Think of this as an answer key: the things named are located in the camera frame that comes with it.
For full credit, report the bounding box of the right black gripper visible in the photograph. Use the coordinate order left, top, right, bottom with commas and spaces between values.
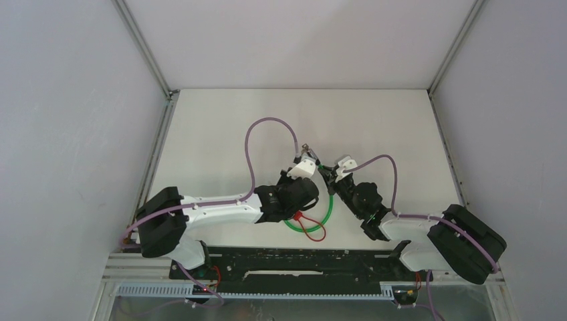
320, 165, 364, 219

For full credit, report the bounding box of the red cable lock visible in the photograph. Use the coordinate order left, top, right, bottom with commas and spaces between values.
293, 211, 328, 242

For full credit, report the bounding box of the green cable lock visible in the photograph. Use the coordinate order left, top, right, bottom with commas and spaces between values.
283, 148, 338, 234

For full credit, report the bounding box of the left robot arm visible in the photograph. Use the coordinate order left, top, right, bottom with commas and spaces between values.
135, 177, 319, 279

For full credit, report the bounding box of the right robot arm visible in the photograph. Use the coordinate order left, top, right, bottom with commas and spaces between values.
318, 165, 507, 285

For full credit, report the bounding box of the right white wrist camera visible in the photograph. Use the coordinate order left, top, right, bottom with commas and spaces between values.
333, 154, 358, 183

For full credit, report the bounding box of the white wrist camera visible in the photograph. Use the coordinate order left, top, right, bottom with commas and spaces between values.
286, 158, 317, 179
333, 154, 358, 183

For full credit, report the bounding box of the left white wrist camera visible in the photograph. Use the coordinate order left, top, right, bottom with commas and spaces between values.
286, 158, 317, 179

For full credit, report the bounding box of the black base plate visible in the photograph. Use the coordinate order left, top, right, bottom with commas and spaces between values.
189, 247, 428, 294

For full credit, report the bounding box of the grey cable duct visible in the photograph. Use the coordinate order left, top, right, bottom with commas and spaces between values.
115, 283, 394, 301

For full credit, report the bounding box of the left aluminium corner post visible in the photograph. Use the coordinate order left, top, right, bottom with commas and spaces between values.
112, 0, 172, 100

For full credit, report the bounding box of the aluminium corner post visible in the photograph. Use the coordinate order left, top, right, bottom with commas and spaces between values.
112, 0, 172, 100
427, 0, 489, 98

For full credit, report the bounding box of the aluminium front frame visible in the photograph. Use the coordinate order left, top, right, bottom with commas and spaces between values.
90, 253, 517, 321

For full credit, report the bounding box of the right aluminium corner post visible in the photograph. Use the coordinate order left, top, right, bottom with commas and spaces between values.
427, 0, 489, 98

